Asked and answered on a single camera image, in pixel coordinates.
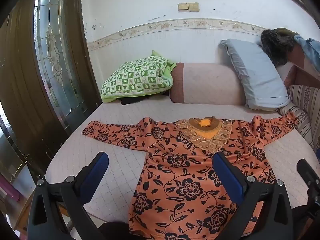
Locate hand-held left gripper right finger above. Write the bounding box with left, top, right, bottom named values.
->
left=212, top=152, right=293, bottom=240

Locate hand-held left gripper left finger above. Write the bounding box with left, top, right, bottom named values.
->
left=27, top=151, right=110, bottom=240

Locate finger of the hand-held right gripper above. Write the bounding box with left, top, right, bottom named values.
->
left=297, top=159, right=320, bottom=220

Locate orange black floral blouse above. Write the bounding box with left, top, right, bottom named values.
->
left=82, top=112, right=299, bottom=240

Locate pink quilted bed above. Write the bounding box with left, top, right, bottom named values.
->
left=45, top=97, right=318, bottom=230

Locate striped cushion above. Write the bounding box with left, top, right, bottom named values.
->
left=277, top=84, right=320, bottom=150

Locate black cloth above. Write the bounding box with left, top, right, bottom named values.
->
left=121, top=94, right=170, bottom=105

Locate pink quilted bolster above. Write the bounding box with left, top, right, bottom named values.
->
left=169, top=62, right=247, bottom=106

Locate green checkered pillow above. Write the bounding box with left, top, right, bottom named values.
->
left=100, top=50, right=177, bottom=103

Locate light blue pillow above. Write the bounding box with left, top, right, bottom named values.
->
left=219, top=39, right=290, bottom=110

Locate brown wooden headboard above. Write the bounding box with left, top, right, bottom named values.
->
left=285, top=42, right=320, bottom=90

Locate wooden door with patterned glass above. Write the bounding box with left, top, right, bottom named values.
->
left=0, top=0, right=103, bottom=180

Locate blue denim garment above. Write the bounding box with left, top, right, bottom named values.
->
left=294, top=34, right=320, bottom=73

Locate dark furry garment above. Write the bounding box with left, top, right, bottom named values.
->
left=261, top=28, right=299, bottom=67

